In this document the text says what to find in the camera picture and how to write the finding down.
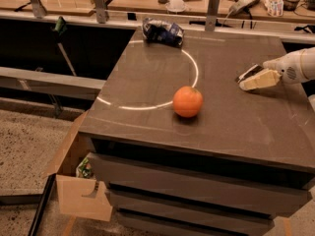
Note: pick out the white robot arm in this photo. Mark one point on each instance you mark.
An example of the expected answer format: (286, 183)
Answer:
(312, 65)

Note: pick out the middle metal bracket post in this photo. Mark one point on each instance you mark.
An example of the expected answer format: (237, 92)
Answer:
(100, 11)

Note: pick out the black rxbar chocolate wrapper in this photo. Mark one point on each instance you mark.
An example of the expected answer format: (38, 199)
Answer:
(239, 78)

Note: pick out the white power strip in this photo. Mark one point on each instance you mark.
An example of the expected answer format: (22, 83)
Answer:
(240, 5)

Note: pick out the white rounded gripper body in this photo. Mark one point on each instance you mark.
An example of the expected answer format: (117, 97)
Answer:
(285, 68)

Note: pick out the green handled tool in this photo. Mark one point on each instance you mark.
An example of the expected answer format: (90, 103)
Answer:
(58, 31)

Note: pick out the white bowl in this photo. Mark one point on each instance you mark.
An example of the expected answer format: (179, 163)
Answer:
(175, 6)

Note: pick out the black mesh cup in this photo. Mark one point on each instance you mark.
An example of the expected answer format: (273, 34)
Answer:
(290, 5)

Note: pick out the green packet in box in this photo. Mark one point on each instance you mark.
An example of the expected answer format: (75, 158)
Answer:
(84, 169)

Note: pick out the colourful small packet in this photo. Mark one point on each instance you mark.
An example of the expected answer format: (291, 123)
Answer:
(275, 8)

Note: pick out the orange fruit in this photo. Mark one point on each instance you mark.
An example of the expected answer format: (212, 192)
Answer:
(187, 102)

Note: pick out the metal bracket post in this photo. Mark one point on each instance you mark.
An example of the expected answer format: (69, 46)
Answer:
(212, 14)
(100, 11)
(38, 9)

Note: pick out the left metal bracket post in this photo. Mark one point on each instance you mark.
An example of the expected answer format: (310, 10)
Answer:
(38, 9)

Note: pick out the open cardboard box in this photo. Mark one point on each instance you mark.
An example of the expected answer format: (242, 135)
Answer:
(81, 197)

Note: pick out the grey metal rail beam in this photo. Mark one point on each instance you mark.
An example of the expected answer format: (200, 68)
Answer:
(63, 85)

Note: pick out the crumpled blue chip bag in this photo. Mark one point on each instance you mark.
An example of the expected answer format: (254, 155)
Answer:
(162, 31)

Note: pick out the right metal bracket post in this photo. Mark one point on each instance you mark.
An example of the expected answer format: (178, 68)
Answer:
(212, 14)

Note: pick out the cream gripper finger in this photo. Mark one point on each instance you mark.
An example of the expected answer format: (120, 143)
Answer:
(264, 79)
(252, 71)

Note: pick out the grey drawer cabinet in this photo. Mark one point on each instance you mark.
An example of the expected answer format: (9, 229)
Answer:
(243, 160)

